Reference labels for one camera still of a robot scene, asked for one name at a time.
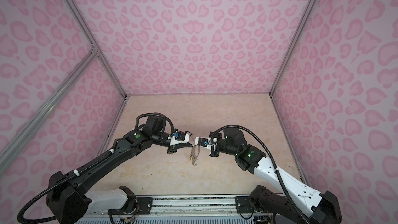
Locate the metal key holder plate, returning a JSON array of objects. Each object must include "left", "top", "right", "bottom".
[{"left": 190, "top": 145, "right": 200, "bottom": 166}]

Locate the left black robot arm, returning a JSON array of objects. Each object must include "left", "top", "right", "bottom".
[{"left": 46, "top": 113, "right": 193, "bottom": 224}]

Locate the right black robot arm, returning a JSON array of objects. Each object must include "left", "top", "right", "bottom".
[{"left": 208, "top": 125, "right": 343, "bottom": 224}]

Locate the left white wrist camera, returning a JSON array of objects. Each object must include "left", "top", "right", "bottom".
[{"left": 169, "top": 131, "right": 192, "bottom": 146}]

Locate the right black corrugated cable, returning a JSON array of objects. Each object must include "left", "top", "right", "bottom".
[{"left": 211, "top": 125, "right": 312, "bottom": 224}]

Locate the black corrugated cable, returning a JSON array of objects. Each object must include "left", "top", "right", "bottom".
[
  {"left": 17, "top": 113, "right": 175, "bottom": 224},
  {"left": 211, "top": 125, "right": 312, "bottom": 224}
]

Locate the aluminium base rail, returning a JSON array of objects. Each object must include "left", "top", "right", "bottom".
[{"left": 79, "top": 194, "right": 292, "bottom": 224}]

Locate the left black corrugated cable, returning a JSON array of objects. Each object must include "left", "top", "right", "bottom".
[{"left": 17, "top": 113, "right": 175, "bottom": 224}]

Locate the aluminium frame strut diagonal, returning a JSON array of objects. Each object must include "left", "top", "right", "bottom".
[{"left": 1, "top": 49, "right": 97, "bottom": 175}]

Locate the left corner aluminium post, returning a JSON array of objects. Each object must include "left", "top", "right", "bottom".
[{"left": 63, "top": 0, "right": 127, "bottom": 99}]

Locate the corner aluminium post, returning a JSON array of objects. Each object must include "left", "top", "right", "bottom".
[
  {"left": 63, "top": 0, "right": 127, "bottom": 99},
  {"left": 269, "top": 0, "right": 319, "bottom": 98}
]

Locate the right corner aluminium post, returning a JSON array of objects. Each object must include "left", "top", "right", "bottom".
[{"left": 269, "top": 0, "right": 319, "bottom": 98}]

